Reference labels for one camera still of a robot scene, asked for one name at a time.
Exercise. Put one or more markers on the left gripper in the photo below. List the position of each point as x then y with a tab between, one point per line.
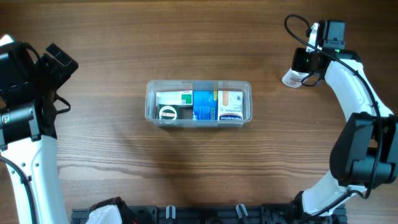
50	66

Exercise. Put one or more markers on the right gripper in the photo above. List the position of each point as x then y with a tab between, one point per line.
300	61

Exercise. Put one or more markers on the blue medicine box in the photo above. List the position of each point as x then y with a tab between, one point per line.
205	105

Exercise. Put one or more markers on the white Panadol box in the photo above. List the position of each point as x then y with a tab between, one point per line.
179	98

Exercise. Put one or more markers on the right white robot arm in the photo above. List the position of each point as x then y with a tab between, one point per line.
365	153

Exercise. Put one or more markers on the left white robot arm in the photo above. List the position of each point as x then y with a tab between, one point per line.
29	107

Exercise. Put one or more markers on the clear plastic container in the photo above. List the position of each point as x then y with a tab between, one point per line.
185	113

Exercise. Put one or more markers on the white Hansaplast box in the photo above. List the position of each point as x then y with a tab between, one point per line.
230	105

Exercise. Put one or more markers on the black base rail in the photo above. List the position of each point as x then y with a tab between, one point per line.
265	214

